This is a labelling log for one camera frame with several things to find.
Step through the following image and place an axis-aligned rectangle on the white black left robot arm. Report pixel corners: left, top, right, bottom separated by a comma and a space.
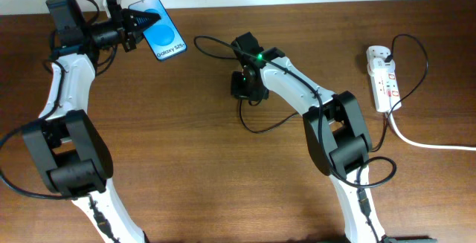
22, 0, 160, 243

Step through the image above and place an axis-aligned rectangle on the white power strip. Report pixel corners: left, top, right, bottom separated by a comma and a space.
366, 45, 401, 113

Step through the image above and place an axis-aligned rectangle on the blue Galaxy smartphone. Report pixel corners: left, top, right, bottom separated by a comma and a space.
129, 0, 187, 61

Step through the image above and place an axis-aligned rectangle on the black charger cable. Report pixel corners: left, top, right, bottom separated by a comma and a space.
238, 33, 430, 153

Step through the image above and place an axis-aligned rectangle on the white charger plug adapter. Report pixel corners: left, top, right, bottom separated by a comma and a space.
367, 58, 396, 77

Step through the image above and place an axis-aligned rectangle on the white power strip cord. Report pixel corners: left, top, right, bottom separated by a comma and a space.
386, 111, 476, 152

